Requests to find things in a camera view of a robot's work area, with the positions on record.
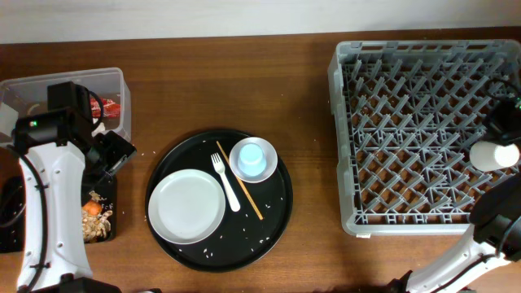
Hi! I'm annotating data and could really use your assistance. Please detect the clear plastic bin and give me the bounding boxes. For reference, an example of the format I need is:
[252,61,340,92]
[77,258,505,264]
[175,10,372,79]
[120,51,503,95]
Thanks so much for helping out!
[1,68,132,147]

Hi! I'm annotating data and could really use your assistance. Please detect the orange carrot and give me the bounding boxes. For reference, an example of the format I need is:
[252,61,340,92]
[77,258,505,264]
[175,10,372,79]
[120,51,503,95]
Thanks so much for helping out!
[82,200,103,216]

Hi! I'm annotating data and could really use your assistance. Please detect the small white bowl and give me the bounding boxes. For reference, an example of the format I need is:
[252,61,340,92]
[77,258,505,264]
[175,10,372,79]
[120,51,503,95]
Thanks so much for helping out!
[229,137,278,183]

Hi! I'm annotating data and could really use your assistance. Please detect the rice and food scraps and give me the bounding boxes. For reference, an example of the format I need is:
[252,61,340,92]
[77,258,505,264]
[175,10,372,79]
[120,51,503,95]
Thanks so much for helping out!
[81,190,114,244]

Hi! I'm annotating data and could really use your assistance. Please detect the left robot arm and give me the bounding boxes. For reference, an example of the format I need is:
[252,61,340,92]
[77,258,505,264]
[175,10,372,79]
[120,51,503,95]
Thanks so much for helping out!
[8,81,136,292]

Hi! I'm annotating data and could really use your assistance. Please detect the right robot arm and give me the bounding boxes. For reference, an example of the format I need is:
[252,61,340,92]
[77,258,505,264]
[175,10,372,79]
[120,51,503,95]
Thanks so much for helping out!
[383,97,520,292]

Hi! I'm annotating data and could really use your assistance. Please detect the black rectangular tray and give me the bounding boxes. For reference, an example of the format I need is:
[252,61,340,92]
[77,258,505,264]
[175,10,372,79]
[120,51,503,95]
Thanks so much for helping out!
[1,176,117,254]

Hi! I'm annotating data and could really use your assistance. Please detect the wooden chopstick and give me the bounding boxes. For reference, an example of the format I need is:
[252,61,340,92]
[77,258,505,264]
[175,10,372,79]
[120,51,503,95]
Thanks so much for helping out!
[216,140,264,221]

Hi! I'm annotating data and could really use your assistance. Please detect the light blue cup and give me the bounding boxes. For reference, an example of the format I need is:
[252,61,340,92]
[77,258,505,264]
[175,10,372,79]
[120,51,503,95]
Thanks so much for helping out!
[238,143,267,177]

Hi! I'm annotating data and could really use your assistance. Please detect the white plate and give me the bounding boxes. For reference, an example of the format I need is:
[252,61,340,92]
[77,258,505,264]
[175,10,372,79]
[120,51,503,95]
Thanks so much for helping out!
[147,169,226,245]

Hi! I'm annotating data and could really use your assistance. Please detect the white plastic fork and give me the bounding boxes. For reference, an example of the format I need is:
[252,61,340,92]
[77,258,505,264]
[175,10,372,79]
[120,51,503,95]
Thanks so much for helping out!
[211,153,241,212]

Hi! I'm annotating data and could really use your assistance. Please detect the white cup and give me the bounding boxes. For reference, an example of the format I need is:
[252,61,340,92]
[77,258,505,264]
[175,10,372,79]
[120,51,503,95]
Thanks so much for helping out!
[470,141,520,172]

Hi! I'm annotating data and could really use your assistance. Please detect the red snack wrapper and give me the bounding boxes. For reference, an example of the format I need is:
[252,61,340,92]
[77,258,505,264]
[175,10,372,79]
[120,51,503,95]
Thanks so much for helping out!
[90,97,121,118]

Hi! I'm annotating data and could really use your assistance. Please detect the grey dishwasher rack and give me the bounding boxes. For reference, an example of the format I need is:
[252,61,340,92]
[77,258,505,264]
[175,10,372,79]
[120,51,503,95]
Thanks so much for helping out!
[328,40,520,238]

